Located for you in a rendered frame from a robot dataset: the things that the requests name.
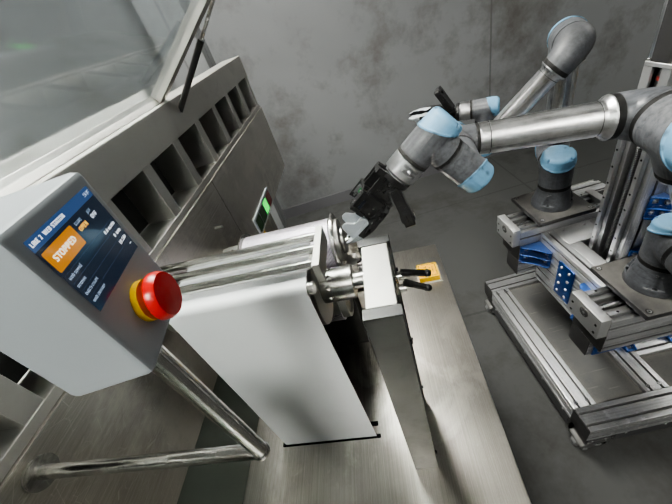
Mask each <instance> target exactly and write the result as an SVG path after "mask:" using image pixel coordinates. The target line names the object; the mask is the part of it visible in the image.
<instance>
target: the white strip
mask: <svg viewBox="0 0 672 504"><path fill-rule="evenodd" d="M306 278H307V276H306V277H304V278H299V279H294V280H289V281H284V282H279V283H274V284H269V285H264V286H259V287H254V288H249V289H244V290H239V291H234V292H229V293H224V294H219V295H214V296H209V297H204V298H199V299H194V300H189V301H184V302H182V307H181V310H180V311H179V312H178V314H177V315H176V316H175V317H173V318H171V319H170V322H169V324H170V325H171V326H172V327H173V328H174V329H175V330H176V331H177V332H178V333H179V334H180V335H181V336H182V337H183V338H184V339H185V340H186V341H187V342H188V343H189V344H190V345H191V346H192V348H193V349H194V350H195V351H196V352H197V353H198V354H199V355H200V356H201V357H202V358H203V359H204V360H205V361H206V362H207V363H208V364H209V365H210V366H211V367H212V368H213V369H214V370H215V371H216V372H217V373H218V374H219V376H220V377H221V378H222V379H223V380H224V381H225V382H226V383H227V384H228V385H229V386H230V387H231V388H232V389H233V390H234V391H235V392H236V393H237V394H238V395H239V396H240V397H241V398H242V399H243V400H244V401H245V402H246V403H247V405H248V406H249V407H250V408H251V409H252V410H253V411H254V412H255V413H256V414H257V415H258V416H259V417H260V418H261V419H262V420H263V421H264V422H265V423H266V424H267V425H268V426H269V427H270V428H271V429H272V430H273V431H274V433H275V434H276V435H277V436H278V437H279V438H280V439H281V440H282V441H283V442H284V443H283V448H284V447H294V446H304V445H314V444H324V443H335V442H345V441H355V440H365V439H375V438H381V433H380V434H376V433H375V431H374V429H373V427H372V425H371V423H370V421H369V419H368V417H367V415H366V412H365V410H364V408H363V406H362V404H361V402H360V400H359V398H358V396H357V394H356V392H355V390H354V388H353V386H352V384H351V382H350V380H349V378H348V376H347V374H346V372H345V369H344V367H343V365H342V363H341V361H340V359H339V357H338V355H337V353H336V351H335V349H334V347H333V345H332V343H331V341H330V339H329V337H328V335H327V333H326V331H325V329H324V326H323V324H322V322H321V320H320V318H319V316H318V314H317V312H316V310H315V308H314V306H313V304H312V302H311V300H310V298H309V295H314V294H316V292H317V290H316V285H315V282H314V281H310V282H306Z"/></svg>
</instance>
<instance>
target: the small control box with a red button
mask: <svg viewBox="0 0 672 504"><path fill-rule="evenodd" d="M181 307H182V294H181V290H180V288H179V286H178V284H177V282H176V280H175V279H174V278H173V277H172V276H171V275H170V274H168V273H166V272H163V270H162V269H161V268H160V267H159V266H158V265H157V263H156V262H155V261H154V260H153V259H152V257H151V256H150V255H149V254H148V253H147V252H146V250H145V249H144V248H143V247H142V246H141V244H140V243H139V242H138V241H137V240H136V239H135V237H134V236H133V235H132V234H131V233H130V231H129V230H128V229H127V228H126V227H125V226H124V224H123V223H122V222H121V221H120V220H119V218H118V217H117V216H116V215H115V214H114V213H113V211H112V210H111V209H110V208H109V207H108V205H107V204H106V203H105V202H104V201H103V200H102V198H101V197H100V196H99V195H98V194H97V192H96V191H95V190H94V189H93V188H92V187H91V185H90V184H89V183H88V182H87V181H86V179H85V178H84V177H83V176H82V175H81V174H79V173H68V174H65V175H62V176H59V177H56V178H54V179H51V180H48V181H45V182H42V183H39V184H37V185H34V186H31V187H28V188H25V189H23V190H20V191H17V192H14V193H11V194H8V195H6V196H3V197H0V351H1V352H2V353H4V354H6V355H7V356H9V357H11V358H12V359H14V360H15V361H17V362H19V363H20V364H22V365H24V366H25V367H27V368H28V369H30V370H32V371H33V372H35V373H37V374H38V375H40V376H42V377H43V378H45V379H46V380H48V381H50V382H51V383H53V384H55V385H56V386H58V387H60V388H61V389H63V390H64V391H66V392H68V393H69V394H71V395H74V396H82V395H85V394H88V393H91V392H94V391H97V390H100V389H103V388H106V387H109V386H112V385H116V384H119V383H122V382H125V381H128V380H131V379H134V378H137V377H140V376H143V375H146V374H149V373H150V372H152V371H153V369H154V368H155V365H156V362H157V359H158V356H159V353H160V350H161V347H162V343H163V340H164V337H165V334H166V331H167V328H168V325H169V322H170V319H171V318H173V317H175V316H176V315H177V314H178V312H179V311H180V310H181Z"/></svg>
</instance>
